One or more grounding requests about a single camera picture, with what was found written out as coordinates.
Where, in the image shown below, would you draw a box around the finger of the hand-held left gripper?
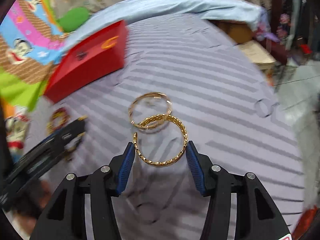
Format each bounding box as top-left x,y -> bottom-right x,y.
5,120 -> 87,183
46,132 -> 66,147

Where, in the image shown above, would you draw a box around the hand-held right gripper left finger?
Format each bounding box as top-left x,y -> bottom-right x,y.
30,142 -> 137,240

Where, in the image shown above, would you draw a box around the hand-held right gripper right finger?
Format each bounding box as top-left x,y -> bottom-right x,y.
185,140 -> 292,240

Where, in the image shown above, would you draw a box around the yellow bead bracelet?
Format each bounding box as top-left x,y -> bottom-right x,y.
47,107 -> 73,135

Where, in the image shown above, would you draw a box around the textured gold bangle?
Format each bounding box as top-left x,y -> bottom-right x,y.
134,114 -> 188,167

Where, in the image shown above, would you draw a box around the smooth gold bangle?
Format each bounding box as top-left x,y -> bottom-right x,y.
128,92 -> 173,130

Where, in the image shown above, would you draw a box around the red jewelry tray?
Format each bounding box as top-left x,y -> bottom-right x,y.
44,20 -> 128,103

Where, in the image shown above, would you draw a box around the grey striped bedsheet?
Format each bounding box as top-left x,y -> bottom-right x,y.
25,12 -> 308,240

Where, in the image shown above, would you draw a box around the cartoon monkey blanket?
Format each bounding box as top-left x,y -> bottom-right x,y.
0,0 -> 73,170

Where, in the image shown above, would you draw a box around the green pillow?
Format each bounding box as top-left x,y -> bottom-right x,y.
56,6 -> 90,32

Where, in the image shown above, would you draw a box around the red plastic object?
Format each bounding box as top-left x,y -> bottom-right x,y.
292,205 -> 313,240

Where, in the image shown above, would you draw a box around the pale cardboard box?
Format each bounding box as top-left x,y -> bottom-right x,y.
239,40 -> 277,70

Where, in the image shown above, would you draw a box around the brown cardboard box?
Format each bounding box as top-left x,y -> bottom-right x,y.
216,21 -> 253,44

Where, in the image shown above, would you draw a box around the dark maroon chair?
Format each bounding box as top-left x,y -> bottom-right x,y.
269,0 -> 288,64

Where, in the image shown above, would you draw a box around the light blue quilt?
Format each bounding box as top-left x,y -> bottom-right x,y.
60,0 -> 263,55

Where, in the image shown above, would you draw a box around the hanging dark clothes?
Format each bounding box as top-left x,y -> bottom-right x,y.
282,0 -> 320,55

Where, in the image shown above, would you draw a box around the orange bead bracelet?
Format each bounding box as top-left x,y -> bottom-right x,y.
102,36 -> 119,50

